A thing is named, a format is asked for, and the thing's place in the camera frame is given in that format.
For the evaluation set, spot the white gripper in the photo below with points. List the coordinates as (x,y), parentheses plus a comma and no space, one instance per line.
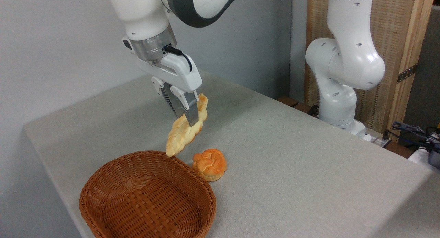
(178,71)

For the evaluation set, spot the long braided bread loaf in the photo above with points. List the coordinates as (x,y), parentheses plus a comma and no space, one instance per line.
(182,134)

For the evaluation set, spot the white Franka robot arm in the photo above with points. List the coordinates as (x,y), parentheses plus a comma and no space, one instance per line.
(137,11)

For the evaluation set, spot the round knotted bread roll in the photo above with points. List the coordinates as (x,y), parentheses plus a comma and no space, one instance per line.
(209,164)

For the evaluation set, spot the brown wicker basket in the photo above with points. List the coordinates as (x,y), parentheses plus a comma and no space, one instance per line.
(144,196)

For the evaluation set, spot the brown wooden block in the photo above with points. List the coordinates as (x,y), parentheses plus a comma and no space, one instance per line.
(288,101)

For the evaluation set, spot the grey tablecloth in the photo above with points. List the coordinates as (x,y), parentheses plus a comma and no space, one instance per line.
(292,179)

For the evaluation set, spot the woven wooden folding screen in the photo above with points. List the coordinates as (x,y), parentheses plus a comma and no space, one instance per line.
(392,24)

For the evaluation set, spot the metal screen hinge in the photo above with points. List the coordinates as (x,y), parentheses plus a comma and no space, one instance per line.
(407,73)

